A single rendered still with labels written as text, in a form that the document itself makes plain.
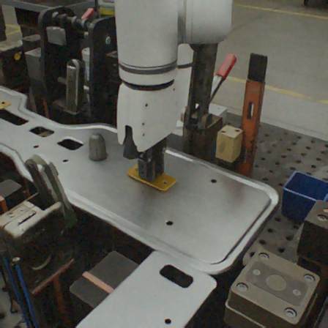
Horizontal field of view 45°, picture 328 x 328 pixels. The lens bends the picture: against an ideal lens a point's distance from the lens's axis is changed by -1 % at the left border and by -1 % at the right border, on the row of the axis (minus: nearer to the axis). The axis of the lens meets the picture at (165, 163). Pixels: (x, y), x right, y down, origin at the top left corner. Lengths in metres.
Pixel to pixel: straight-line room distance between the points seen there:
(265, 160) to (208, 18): 0.84
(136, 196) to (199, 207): 0.10
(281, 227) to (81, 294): 0.65
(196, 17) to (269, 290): 0.33
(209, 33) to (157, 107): 0.13
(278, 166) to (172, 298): 0.85
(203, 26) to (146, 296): 0.34
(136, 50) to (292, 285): 0.34
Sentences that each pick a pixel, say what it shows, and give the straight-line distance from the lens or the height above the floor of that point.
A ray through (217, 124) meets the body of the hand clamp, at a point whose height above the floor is 1.04.
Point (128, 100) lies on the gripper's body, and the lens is 0.57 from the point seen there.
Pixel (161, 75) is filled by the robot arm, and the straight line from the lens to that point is 0.55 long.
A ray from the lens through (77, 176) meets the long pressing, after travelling 0.71.
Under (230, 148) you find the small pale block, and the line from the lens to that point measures 0.70.
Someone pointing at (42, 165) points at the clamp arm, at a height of 1.11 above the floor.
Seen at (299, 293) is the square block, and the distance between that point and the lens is 0.46.
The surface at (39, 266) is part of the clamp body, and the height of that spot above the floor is 0.96.
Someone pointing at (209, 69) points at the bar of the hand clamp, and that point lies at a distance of 0.70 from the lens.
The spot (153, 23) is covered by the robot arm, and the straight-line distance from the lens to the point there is 0.52.
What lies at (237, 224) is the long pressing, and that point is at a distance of 0.60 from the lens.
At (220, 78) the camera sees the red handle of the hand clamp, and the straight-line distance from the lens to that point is 0.78.
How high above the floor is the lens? 1.40
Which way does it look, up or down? 34 degrees down
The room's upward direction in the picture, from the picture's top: straight up
